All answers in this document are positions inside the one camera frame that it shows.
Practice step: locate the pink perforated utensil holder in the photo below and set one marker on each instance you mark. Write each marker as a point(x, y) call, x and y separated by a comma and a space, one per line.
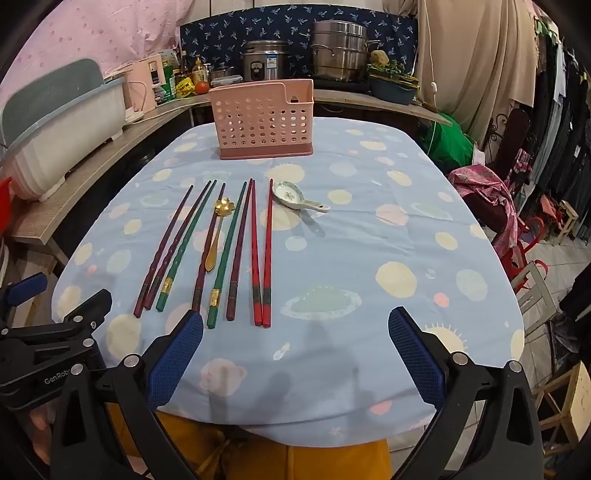
point(258, 124)

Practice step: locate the red chopstick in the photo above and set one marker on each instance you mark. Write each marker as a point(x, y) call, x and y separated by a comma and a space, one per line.
point(268, 258)
point(255, 258)

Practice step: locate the green plastic bag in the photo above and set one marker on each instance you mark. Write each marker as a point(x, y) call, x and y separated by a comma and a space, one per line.
point(450, 138)

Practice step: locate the pink electric kettle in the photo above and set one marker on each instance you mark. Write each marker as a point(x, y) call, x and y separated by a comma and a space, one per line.
point(145, 83)

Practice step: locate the pink floral cloth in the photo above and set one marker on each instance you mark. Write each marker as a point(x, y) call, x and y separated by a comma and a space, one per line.
point(485, 189)

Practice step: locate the beige curtain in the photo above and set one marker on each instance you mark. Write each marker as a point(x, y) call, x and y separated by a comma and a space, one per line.
point(475, 55)

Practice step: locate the white dish drainer blue lid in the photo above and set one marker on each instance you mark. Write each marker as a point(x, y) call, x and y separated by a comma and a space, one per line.
point(60, 138)

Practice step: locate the dark metal chair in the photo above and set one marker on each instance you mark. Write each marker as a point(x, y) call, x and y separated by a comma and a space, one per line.
point(517, 134)

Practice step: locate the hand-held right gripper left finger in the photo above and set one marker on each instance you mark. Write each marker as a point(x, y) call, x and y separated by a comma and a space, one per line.
point(175, 360)

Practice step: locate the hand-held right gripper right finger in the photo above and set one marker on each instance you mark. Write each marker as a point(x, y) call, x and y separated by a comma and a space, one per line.
point(415, 355)

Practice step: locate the steel rice cooker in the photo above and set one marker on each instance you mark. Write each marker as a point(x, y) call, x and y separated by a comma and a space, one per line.
point(265, 60)

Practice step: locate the yellow snack packet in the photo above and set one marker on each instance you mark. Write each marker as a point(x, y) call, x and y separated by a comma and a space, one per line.
point(184, 86)

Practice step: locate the brown lumpy root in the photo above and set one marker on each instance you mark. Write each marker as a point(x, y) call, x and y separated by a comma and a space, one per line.
point(379, 57)

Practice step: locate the green chopstick gold band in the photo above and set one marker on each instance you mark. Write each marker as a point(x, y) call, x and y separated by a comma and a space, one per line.
point(227, 258)
point(187, 244)

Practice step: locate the navy leaf-print cloth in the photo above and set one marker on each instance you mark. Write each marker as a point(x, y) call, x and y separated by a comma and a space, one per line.
point(221, 27)

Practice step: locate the light wooden stool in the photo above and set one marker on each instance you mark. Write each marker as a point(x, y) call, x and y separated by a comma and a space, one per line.
point(565, 406)

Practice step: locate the black induction cooktop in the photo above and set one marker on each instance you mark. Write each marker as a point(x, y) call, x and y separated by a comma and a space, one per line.
point(337, 84)

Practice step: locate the white frame chair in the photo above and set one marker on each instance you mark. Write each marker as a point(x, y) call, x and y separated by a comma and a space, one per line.
point(535, 290)

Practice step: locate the dark sauce bottle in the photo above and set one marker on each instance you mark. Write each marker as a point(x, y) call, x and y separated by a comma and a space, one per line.
point(183, 64)

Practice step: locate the white green carton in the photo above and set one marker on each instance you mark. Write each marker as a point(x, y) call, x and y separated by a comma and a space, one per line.
point(168, 57)

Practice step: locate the grey board counter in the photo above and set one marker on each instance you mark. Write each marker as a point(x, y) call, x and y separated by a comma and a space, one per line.
point(392, 108)

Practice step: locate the dark maroon chopstick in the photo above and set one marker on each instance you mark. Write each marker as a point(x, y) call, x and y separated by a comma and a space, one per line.
point(161, 256)
point(240, 251)
point(208, 249)
point(178, 244)

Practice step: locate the small wooden stool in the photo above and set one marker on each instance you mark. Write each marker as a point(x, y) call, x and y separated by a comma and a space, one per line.
point(568, 217)

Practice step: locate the blue basin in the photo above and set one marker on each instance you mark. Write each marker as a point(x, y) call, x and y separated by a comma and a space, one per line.
point(392, 93)

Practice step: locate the red tomato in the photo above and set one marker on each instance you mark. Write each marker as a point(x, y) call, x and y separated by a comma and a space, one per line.
point(202, 87)

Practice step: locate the gold flower-shaped spoon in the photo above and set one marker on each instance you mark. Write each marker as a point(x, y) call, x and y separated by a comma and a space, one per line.
point(224, 206)

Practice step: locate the white ceramic soup spoon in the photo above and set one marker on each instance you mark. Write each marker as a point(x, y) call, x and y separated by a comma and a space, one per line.
point(287, 194)

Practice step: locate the yellow pump bottle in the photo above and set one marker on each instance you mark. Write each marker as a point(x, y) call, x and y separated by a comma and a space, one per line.
point(198, 69)

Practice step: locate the green leafy vegetables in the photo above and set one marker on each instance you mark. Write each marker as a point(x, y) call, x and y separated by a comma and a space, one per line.
point(390, 70)

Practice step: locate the wood-grain counter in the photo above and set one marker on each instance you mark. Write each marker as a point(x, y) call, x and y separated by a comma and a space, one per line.
point(92, 175)

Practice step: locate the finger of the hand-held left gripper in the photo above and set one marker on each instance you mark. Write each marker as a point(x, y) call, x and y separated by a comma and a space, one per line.
point(27, 285)
point(90, 305)

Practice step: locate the green canister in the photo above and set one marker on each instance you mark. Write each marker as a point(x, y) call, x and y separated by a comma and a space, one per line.
point(166, 87)

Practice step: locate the light blue dotted tablecloth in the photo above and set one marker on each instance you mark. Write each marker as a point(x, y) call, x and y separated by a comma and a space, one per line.
point(346, 249)

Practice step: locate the red plastic container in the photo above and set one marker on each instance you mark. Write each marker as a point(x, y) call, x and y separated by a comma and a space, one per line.
point(3, 203)

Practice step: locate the hanging clothes row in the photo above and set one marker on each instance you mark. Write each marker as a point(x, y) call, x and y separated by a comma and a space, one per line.
point(563, 115)

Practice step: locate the person's yellow trousers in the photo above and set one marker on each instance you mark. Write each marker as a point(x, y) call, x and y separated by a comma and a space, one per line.
point(300, 461)

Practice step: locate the large steel steamer pot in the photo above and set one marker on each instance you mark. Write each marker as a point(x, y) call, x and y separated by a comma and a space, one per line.
point(339, 46)

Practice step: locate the small steel pot with lid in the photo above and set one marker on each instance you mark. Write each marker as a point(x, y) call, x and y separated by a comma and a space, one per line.
point(221, 71)

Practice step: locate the pink dotted sheet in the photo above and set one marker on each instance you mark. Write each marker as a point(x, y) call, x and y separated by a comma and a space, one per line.
point(92, 32)

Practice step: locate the clear food container blue lid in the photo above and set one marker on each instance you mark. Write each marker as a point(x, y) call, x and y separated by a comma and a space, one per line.
point(226, 81)

